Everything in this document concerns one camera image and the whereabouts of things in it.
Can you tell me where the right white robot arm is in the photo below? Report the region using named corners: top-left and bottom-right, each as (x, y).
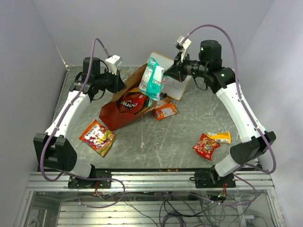
top-left (164, 36), bottom-right (276, 187)

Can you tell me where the colourful candy bag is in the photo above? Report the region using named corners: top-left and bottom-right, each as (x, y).
top-left (79, 120), bottom-right (116, 157)

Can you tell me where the orange white snack pack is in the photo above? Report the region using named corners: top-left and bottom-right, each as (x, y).
top-left (152, 97), bottom-right (178, 121)

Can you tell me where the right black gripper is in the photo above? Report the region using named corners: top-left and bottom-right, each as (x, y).
top-left (164, 51), bottom-right (208, 83)

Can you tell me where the small whiteboard with writing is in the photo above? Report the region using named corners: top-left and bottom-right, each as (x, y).
top-left (148, 52), bottom-right (193, 101)

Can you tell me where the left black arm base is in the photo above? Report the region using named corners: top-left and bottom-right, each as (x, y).
top-left (68, 170), bottom-right (112, 189)

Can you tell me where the yellow snack bar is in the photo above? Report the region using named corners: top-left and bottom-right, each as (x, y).
top-left (207, 132), bottom-right (232, 144)

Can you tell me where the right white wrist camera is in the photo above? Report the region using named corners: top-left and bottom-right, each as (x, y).
top-left (175, 35), bottom-right (192, 62)

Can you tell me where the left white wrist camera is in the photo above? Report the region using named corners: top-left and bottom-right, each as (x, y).
top-left (105, 55), bottom-right (123, 75)

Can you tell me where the teal snack pouch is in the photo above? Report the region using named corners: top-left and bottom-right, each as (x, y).
top-left (138, 57), bottom-right (167, 101)

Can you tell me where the small red snack bag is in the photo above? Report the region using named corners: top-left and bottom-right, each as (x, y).
top-left (193, 133), bottom-right (221, 160)

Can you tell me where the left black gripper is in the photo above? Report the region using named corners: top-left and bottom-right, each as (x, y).
top-left (96, 68), bottom-right (127, 94)

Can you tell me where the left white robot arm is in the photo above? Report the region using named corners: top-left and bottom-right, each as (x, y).
top-left (33, 55), bottom-right (126, 188)

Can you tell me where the red Doritos chips bag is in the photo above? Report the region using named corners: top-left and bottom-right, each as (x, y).
top-left (118, 92), bottom-right (146, 114)

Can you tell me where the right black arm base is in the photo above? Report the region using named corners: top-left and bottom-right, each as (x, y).
top-left (189, 168), bottom-right (236, 188)

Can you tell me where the aluminium frame rail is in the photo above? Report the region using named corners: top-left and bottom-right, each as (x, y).
top-left (26, 171), bottom-right (275, 192)

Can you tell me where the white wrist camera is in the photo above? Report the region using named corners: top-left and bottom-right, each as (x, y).
top-left (175, 35), bottom-right (192, 62)
top-left (105, 55), bottom-right (123, 75)

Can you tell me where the red brown paper bag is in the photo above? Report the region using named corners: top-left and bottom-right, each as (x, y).
top-left (99, 64), bottom-right (157, 131)

